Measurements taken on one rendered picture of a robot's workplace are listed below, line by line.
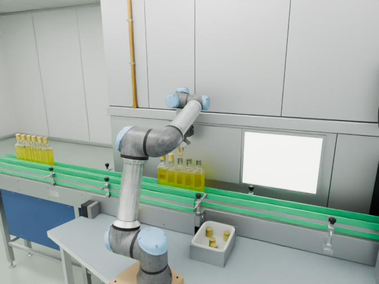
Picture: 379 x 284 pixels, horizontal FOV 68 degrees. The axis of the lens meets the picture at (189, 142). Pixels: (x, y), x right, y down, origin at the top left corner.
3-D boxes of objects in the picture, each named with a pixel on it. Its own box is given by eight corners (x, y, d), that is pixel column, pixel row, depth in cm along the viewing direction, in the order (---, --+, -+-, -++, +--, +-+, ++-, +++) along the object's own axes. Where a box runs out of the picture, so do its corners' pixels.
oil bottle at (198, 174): (204, 200, 170) (205, 167, 164) (201, 204, 165) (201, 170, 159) (195, 198, 172) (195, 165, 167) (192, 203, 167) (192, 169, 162)
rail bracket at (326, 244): (330, 248, 140) (336, 208, 134) (333, 271, 125) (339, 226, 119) (320, 246, 142) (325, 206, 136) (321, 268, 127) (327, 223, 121)
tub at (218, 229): (235, 240, 152) (236, 226, 150) (224, 267, 132) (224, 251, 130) (205, 233, 159) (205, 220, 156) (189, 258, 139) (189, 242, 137)
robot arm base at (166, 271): (152, 301, 110) (151, 282, 107) (129, 280, 120) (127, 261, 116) (179, 278, 121) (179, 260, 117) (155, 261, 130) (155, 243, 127)
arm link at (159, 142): (170, 142, 103) (210, 89, 140) (143, 138, 107) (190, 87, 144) (173, 167, 110) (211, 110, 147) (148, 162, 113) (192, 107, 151)
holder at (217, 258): (237, 236, 157) (238, 223, 155) (223, 267, 133) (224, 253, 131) (208, 229, 164) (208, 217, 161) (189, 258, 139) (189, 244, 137)
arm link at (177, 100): (184, 94, 138) (192, 92, 148) (163, 92, 142) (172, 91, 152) (184, 110, 141) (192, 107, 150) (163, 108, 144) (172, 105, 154)
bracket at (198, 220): (206, 218, 162) (206, 208, 160) (200, 227, 154) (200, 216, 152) (200, 217, 164) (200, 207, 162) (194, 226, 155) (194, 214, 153)
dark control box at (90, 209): (100, 213, 181) (99, 201, 179) (92, 219, 174) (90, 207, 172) (90, 211, 184) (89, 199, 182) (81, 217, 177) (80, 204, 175)
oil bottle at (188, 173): (195, 199, 172) (195, 165, 166) (191, 203, 167) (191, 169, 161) (186, 197, 174) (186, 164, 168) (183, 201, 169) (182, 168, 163)
